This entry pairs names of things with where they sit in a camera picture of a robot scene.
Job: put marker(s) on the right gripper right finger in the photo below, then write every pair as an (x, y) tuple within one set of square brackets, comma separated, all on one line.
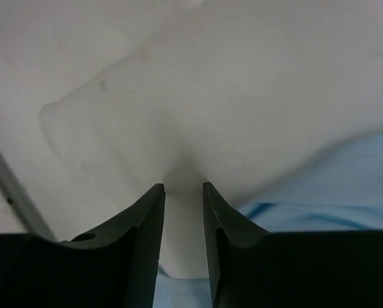
[(251, 267)]

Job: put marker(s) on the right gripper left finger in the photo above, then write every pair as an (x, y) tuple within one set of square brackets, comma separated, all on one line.
[(112, 265)]

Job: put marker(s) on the light blue pillowcase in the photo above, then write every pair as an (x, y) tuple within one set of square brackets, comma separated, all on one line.
[(341, 191)]

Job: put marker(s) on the white pillow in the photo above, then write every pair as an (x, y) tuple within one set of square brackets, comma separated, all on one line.
[(99, 100)]

